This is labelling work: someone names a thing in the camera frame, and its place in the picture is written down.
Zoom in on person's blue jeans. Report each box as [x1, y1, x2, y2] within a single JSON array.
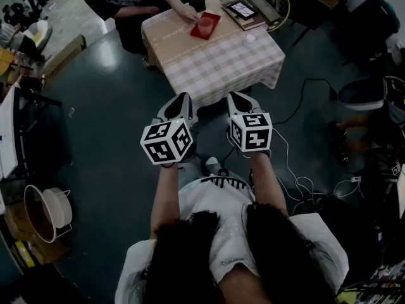
[[178, 161, 207, 187]]

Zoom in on translucent red cup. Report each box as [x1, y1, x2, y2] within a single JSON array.
[[197, 17, 215, 36]]

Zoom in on black picture frame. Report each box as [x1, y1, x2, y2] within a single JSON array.
[[227, 0, 258, 22]]

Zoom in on black bag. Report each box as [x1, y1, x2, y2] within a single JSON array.
[[344, 0, 402, 63]]

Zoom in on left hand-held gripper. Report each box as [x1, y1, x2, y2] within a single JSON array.
[[140, 92, 199, 166]]

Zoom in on grey two-hole carrier tray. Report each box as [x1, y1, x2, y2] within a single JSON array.
[[247, 0, 283, 25]]

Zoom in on yellow rimmed wire chair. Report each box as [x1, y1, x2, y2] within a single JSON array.
[[267, 0, 291, 33]]

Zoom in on person's left forearm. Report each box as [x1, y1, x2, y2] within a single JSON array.
[[149, 162, 182, 238]]

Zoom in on black power cable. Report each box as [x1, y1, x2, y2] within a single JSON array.
[[271, 77, 339, 125]]

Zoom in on white cable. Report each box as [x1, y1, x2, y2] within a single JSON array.
[[271, 127, 362, 215]]

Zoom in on yellow packet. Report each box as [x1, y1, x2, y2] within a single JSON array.
[[11, 239, 36, 269]]

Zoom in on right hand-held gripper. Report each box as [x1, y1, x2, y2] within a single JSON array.
[[226, 91, 273, 154]]

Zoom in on table with checked cloth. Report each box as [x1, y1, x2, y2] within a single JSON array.
[[140, 0, 286, 108]]

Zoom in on black metal rack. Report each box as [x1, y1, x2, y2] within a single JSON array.
[[12, 86, 65, 179]]

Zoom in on person's white shirt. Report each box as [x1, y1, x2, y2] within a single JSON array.
[[114, 178, 349, 304]]

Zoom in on black chair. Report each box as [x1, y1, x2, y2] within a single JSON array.
[[283, 0, 337, 48]]

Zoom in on red tray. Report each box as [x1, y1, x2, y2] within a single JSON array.
[[190, 11, 221, 41]]

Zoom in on grey round chair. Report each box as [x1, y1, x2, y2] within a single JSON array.
[[336, 77, 386, 112]]

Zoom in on white cabinet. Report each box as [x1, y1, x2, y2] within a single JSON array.
[[0, 86, 20, 181]]

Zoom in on person's right forearm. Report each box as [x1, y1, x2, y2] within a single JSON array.
[[249, 151, 290, 219]]

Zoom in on grey and white chair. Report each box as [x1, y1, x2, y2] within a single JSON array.
[[21, 18, 54, 53]]

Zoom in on cardboard box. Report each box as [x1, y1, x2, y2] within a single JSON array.
[[4, 201, 71, 266]]

